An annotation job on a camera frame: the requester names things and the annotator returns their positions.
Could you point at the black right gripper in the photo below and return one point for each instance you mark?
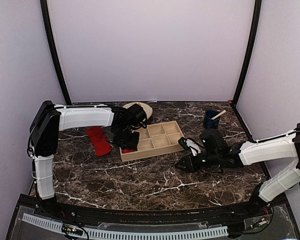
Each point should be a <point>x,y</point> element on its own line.
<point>191,166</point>

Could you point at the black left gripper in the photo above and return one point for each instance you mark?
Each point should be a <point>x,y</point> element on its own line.
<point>132,144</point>

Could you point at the red sock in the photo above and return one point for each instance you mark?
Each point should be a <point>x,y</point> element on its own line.
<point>99,141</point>
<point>127,150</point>

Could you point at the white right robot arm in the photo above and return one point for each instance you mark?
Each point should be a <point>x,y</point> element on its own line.
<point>284,146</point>

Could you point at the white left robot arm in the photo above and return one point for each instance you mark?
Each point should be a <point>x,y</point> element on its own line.
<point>54,118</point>

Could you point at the floral ceramic plate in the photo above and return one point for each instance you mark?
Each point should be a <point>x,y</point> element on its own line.
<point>147,109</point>

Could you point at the dark blue mug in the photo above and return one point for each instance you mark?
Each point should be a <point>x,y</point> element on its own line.
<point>209,122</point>

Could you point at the wooden compartment tray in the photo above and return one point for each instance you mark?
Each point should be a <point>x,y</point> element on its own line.
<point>155,140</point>

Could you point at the wooden stick in mug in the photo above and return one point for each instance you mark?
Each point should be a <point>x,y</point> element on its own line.
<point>218,115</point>

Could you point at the black front rail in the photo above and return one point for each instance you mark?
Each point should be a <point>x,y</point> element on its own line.
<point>89,215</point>

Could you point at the white slotted cable duct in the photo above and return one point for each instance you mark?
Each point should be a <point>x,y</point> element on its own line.
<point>99,234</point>

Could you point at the left black frame post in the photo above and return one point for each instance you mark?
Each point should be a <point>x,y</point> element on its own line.
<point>53,51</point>

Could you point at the black frame post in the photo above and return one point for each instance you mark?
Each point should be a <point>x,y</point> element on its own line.
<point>248,52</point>
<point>53,51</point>

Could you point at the right black frame post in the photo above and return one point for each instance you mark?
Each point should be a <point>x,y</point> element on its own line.
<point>248,52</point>

